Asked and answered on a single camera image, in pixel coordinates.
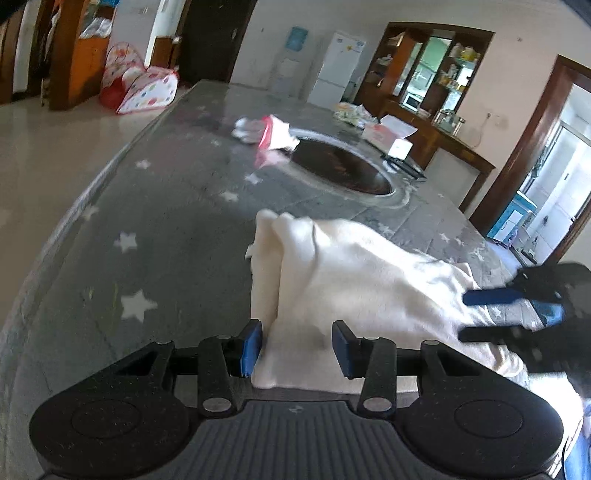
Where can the white refrigerator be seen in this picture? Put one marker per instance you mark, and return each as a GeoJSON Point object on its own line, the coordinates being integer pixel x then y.
{"type": "Point", "coordinates": [337, 69]}

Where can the wooden display cabinet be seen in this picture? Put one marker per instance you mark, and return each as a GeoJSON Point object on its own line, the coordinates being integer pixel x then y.
{"type": "Point", "coordinates": [415, 60]}

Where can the wooden sideboard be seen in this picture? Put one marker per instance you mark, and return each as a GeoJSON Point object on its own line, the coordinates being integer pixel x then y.
{"type": "Point", "coordinates": [457, 152]}

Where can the person's blue pants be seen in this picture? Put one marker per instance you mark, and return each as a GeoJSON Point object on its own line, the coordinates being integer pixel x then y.
{"type": "Point", "coordinates": [579, 447]}

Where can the large glass jar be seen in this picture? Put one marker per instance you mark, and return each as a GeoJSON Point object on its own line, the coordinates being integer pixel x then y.
{"type": "Point", "coordinates": [442, 119]}

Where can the grey star-print tablecloth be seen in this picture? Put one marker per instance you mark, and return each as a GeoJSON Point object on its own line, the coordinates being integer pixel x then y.
{"type": "Point", "coordinates": [161, 221]}

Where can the small wooden cabinet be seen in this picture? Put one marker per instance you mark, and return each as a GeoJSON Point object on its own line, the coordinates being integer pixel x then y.
{"type": "Point", "coordinates": [165, 50]}

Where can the dark wooden door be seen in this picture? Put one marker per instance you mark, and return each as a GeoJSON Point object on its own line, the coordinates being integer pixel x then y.
{"type": "Point", "coordinates": [214, 41]}

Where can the cream white garment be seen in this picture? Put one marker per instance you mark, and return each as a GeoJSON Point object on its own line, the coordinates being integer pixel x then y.
{"type": "Point", "coordinates": [360, 277]}

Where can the white microwave oven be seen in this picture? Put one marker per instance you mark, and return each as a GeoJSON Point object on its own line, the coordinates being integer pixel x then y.
{"type": "Point", "coordinates": [412, 101]}

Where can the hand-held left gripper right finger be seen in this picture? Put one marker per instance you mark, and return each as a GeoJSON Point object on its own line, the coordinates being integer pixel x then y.
{"type": "Point", "coordinates": [341, 347]}

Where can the white pink rubber glove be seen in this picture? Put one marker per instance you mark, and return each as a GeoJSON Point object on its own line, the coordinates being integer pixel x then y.
{"type": "Point", "coordinates": [270, 134]}

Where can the small glass jar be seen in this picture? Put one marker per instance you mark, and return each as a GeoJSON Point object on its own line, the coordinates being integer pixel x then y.
{"type": "Point", "coordinates": [459, 125]}

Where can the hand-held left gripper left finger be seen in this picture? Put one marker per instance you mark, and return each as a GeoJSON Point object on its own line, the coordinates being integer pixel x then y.
{"type": "Point", "coordinates": [249, 347]}

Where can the round black built-in cooktop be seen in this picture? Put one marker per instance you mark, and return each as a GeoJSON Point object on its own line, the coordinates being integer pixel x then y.
{"type": "Point", "coordinates": [344, 168]}

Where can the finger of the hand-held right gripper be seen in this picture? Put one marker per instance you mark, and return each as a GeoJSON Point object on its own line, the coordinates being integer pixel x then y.
{"type": "Point", "coordinates": [489, 334]}
{"type": "Point", "coordinates": [491, 297]}

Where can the white water dispenser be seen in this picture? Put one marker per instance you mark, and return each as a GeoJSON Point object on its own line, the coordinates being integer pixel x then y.
{"type": "Point", "coordinates": [291, 64]}

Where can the tall wooden shelf cabinet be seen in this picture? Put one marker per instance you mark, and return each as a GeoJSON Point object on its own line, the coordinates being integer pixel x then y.
{"type": "Point", "coordinates": [78, 60]}

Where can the blue white box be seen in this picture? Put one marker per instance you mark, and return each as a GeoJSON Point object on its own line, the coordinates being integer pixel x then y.
{"type": "Point", "coordinates": [510, 221]}

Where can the plastic bag of snacks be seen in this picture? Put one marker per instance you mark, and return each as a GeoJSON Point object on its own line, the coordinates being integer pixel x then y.
{"type": "Point", "coordinates": [353, 114]}

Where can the polka dot play tent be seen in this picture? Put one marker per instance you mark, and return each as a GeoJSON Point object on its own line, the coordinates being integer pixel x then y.
{"type": "Point", "coordinates": [138, 85]}

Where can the pink white tissue box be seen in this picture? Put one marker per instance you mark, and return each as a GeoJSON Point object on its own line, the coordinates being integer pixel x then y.
{"type": "Point", "coordinates": [385, 134]}

